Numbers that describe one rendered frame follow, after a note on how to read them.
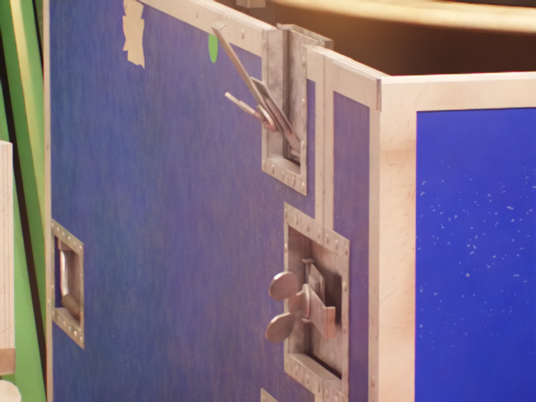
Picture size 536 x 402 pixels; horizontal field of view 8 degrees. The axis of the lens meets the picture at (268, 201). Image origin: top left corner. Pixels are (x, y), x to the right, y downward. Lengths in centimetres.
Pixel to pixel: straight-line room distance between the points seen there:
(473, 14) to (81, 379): 77
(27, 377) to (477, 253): 241
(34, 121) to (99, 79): 176
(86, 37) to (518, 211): 97
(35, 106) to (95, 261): 172
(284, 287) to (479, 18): 33
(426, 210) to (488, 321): 9
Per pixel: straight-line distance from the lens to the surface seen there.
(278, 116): 264
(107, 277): 329
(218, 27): 263
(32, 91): 506
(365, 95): 245
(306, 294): 261
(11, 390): 220
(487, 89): 243
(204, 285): 293
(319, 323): 257
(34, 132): 505
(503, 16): 281
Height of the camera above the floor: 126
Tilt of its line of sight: 9 degrees down
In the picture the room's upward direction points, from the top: straight up
